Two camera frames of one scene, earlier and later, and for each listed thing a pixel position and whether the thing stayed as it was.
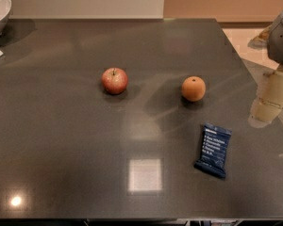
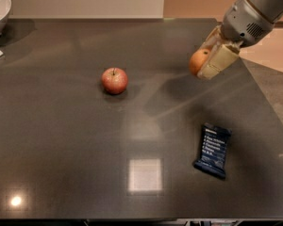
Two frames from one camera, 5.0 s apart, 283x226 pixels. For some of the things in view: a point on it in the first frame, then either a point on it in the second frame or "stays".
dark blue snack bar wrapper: (213, 150) stays
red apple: (114, 81) stays
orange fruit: (193, 88) to (197, 58)
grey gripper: (281, 40) to (243, 23)
